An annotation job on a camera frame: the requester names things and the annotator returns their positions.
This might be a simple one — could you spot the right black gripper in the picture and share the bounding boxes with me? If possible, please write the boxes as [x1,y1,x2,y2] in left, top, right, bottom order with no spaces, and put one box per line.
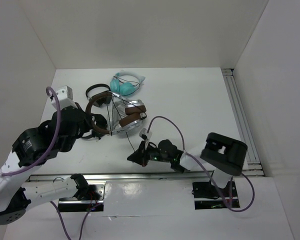
[127,140,172,167]

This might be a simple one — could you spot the brown leather headphones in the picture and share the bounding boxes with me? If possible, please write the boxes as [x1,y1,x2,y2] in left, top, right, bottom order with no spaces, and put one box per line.
[85,91,147,136]

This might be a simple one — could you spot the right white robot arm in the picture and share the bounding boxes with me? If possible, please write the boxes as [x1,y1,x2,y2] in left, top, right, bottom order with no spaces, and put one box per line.
[127,132,248,196]

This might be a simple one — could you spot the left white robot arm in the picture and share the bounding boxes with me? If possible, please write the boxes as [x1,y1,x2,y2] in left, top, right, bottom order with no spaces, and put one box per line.
[0,106,89,226]

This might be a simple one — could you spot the large black headphones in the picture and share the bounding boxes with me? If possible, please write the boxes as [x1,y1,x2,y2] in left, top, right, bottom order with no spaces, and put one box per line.
[80,113,108,141]

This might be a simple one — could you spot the small black headphones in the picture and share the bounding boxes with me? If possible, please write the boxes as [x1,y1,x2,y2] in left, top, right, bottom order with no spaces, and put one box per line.
[85,83,112,108]

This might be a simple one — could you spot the teal cat-ear headphones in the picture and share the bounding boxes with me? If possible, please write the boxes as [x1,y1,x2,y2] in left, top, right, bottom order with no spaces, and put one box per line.
[109,70,146,97]

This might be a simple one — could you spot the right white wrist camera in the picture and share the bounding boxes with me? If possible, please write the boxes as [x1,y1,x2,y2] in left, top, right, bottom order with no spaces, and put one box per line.
[139,128,152,141]

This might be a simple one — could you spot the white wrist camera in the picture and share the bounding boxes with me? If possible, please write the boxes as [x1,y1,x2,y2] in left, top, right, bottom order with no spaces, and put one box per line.
[46,85,77,110]
[139,128,152,141]

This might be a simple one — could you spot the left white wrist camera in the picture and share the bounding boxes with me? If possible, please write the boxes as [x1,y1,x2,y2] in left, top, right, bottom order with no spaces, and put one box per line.
[46,85,77,110]

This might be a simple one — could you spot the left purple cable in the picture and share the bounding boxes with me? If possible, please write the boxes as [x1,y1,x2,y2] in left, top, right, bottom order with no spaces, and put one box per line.
[0,86,62,177]

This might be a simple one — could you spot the purple cable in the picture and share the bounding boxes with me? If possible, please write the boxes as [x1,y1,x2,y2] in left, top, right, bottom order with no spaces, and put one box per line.
[0,86,62,177]
[147,116,256,213]

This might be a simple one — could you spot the aluminium rail front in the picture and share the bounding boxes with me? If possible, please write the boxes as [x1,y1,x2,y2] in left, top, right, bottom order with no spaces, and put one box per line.
[26,171,208,182]

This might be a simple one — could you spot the aluminium rail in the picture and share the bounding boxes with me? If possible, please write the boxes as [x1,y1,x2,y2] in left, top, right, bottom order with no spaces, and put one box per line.
[26,171,208,182]
[221,68,263,172]

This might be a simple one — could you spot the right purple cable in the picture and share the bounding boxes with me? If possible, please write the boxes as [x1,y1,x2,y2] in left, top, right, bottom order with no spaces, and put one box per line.
[147,116,256,213]

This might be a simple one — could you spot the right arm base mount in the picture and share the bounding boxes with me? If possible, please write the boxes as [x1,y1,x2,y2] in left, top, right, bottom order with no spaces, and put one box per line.
[191,181,240,210]

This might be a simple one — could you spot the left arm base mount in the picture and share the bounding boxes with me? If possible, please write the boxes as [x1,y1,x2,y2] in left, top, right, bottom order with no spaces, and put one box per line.
[57,181,106,213]

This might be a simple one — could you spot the aluminium rail right side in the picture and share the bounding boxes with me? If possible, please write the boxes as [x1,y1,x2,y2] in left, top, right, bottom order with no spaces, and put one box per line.
[221,68,263,172]

